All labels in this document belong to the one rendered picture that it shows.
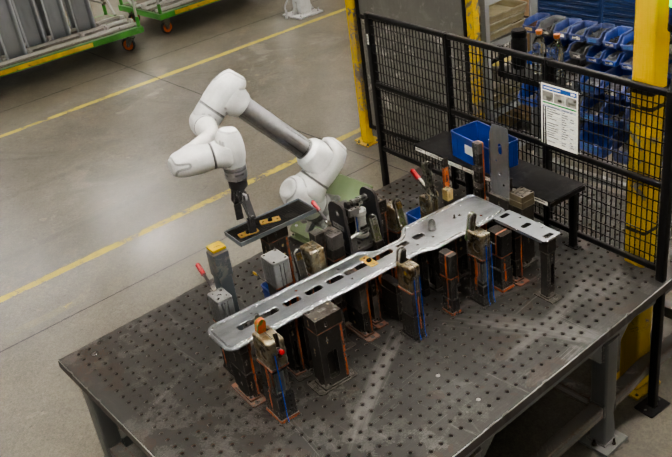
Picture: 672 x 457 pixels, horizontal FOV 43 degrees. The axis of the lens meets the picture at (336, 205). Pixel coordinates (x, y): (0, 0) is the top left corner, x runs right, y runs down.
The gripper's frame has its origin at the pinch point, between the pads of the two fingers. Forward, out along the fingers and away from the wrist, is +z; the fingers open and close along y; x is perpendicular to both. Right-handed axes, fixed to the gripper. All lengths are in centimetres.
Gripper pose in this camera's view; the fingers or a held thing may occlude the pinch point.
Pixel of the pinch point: (246, 223)
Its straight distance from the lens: 342.8
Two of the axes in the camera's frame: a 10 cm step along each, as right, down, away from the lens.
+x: 8.7, -3.2, 3.6
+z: 1.2, 8.7, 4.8
